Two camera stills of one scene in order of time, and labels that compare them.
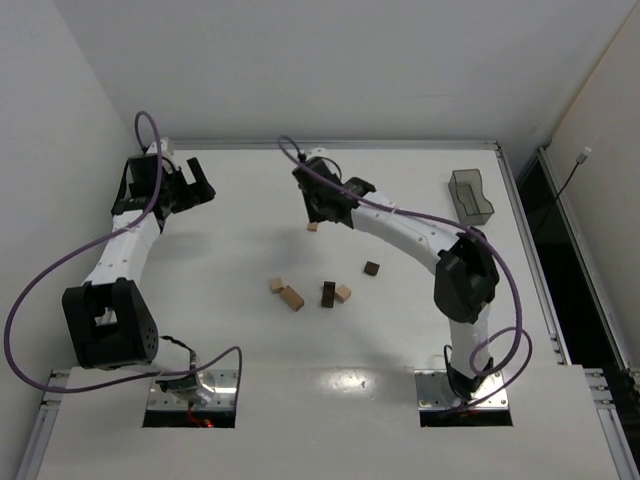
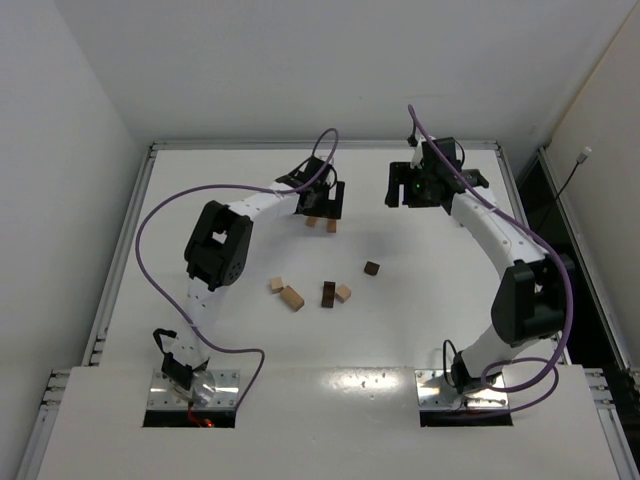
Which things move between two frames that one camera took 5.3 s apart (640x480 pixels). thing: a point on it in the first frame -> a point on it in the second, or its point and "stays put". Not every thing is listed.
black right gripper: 320,209 -> 396,176
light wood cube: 343,293 stays put
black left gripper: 185,185 -> 320,203
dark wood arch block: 328,294 stays put
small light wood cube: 277,285 stays put
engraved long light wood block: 291,298 stays put
